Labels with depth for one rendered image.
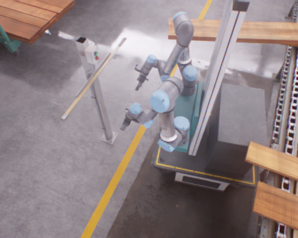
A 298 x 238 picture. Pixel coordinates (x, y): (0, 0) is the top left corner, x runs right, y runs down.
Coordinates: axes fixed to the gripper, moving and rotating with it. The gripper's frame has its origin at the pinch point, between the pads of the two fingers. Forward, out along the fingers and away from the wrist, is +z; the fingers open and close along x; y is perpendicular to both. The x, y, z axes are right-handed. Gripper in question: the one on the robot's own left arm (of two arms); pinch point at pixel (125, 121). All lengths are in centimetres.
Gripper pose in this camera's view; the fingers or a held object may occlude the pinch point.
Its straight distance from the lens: 190.5
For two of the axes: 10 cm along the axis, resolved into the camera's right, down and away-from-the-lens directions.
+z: -3.4, 3.2, 8.8
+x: -3.4, 8.4, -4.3
